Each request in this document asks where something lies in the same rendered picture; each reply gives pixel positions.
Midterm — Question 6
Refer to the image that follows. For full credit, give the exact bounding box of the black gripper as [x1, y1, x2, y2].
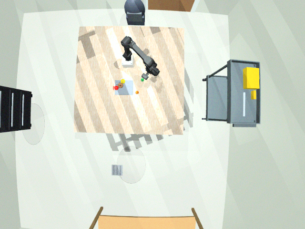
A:
[141, 68, 151, 80]

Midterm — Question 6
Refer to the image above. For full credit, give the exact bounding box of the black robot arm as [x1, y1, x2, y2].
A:
[121, 36, 160, 76]

